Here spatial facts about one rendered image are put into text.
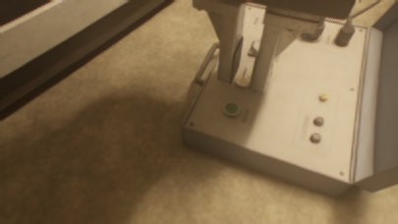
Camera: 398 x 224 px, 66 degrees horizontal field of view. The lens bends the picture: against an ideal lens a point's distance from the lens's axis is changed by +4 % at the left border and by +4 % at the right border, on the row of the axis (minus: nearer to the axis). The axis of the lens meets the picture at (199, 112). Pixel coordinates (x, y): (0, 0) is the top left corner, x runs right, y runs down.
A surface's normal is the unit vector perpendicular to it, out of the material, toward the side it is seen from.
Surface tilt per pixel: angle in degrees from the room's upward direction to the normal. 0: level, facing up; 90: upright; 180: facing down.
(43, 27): 90
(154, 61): 0
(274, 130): 0
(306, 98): 0
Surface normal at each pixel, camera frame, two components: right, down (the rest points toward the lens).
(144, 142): 0.00, -0.60
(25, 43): 0.79, 0.48
